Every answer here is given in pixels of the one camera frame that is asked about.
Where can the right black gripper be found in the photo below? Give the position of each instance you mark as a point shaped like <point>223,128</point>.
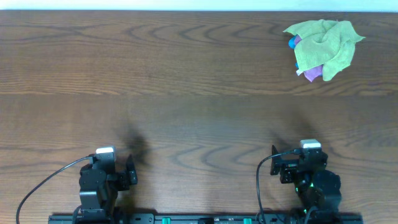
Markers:
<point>286,171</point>

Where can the light green cloth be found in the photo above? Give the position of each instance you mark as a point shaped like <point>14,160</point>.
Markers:
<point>333,49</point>

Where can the olive green cloth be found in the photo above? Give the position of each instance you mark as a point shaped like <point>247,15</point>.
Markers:
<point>308,28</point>

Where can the purple cloth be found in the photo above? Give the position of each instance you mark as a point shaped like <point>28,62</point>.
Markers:
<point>312,73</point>

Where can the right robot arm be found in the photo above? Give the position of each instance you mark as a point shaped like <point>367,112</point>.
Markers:
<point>317,188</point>

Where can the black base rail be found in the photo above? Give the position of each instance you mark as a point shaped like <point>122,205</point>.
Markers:
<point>149,218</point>

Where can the blue cloth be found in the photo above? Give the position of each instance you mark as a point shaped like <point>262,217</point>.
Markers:
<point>292,43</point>

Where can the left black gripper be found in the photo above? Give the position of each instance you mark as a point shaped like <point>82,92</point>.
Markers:
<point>123,179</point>

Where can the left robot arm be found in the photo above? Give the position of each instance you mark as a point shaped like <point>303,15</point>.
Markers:
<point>100,184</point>

